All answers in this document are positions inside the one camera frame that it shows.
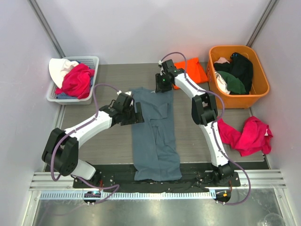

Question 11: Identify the orange t shirt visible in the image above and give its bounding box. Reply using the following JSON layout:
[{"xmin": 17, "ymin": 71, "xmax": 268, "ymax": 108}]
[{"xmin": 186, "ymin": 57, "xmax": 208, "ymax": 84}]

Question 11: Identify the grey-blue t shirt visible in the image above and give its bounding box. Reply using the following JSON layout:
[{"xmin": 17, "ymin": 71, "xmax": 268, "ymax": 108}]
[{"xmin": 132, "ymin": 87, "xmax": 182, "ymax": 181}]

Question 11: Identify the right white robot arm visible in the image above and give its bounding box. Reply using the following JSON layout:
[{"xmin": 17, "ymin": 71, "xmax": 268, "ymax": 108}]
[{"xmin": 155, "ymin": 60, "xmax": 234, "ymax": 186}]

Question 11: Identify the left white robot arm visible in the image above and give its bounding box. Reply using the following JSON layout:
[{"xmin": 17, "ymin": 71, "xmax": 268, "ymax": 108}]
[{"xmin": 41, "ymin": 92, "xmax": 144, "ymax": 188}]

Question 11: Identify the pink shirt in basket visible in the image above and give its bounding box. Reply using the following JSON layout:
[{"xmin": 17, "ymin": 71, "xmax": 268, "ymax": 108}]
[{"xmin": 55, "ymin": 63, "xmax": 95, "ymax": 99}]

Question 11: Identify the white perforated basket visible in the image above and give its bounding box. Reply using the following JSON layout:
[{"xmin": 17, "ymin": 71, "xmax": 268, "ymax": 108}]
[{"xmin": 46, "ymin": 56, "xmax": 99, "ymax": 105}]

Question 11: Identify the white garment in tub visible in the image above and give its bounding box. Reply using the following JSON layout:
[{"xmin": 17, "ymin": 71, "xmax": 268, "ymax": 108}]
[{"xmin": 214, "ymin": 57, "xmax": 230, "ymax": 95}]

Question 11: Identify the blue cloth in basket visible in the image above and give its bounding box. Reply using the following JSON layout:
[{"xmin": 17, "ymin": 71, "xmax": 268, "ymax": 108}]
[{"xmin": 56, "ymin": 93, "xmax": 71, "ymax": 99}]

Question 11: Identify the dark green garment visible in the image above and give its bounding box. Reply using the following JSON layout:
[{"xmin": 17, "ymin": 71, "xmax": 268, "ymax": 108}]
[{"xmin": 218, "ymin": 71, "xmax": 246, "ymax": 95}]

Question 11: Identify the white cloth in basket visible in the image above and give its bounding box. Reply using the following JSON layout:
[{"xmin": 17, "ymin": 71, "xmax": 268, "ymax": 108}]
[{"xmin": 48, "ymin": 58, "xmax": 79, "ymax": 88}]

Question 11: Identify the black garment in tub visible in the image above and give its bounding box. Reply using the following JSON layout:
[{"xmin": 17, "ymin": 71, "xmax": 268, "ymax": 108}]
[{"xmin": 214, "ymin": 52, "xmax": 253, "ymax": 95}]

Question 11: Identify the orange plastic tub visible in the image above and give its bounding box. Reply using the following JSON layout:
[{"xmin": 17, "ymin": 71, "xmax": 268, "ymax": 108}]
[{"xmin": 206, "ymin": 45, "xmax": 270, "ymax": 109}]

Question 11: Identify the pink shirt on table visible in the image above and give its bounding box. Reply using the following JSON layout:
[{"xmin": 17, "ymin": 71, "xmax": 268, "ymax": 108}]
[{"xmin": 218, "ymin": 116, "xmax": 273, "ymax": 157}]

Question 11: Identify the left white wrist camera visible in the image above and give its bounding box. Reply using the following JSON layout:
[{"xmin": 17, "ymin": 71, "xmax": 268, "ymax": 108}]
[{"xmin": 117, "ymin": 90, "xmax": 133, "ymax": 97}]

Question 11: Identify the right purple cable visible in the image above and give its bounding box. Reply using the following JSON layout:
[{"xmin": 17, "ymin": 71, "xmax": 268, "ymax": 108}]
[{"xmin": 159, "ymin": 52, "xmax": 252, "ymax": 206}]

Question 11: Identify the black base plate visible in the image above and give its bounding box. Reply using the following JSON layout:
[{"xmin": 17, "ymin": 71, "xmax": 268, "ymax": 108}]
[{"xmin": 87, "ymin": 163, "xmax": 242, "ymax": 194}]

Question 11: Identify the white slotted cable duct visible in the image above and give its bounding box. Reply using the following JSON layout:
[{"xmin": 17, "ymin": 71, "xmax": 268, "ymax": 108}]
[{"xmin": 40, "ymin": 190, "xmax": 216, "ymax": 201}]

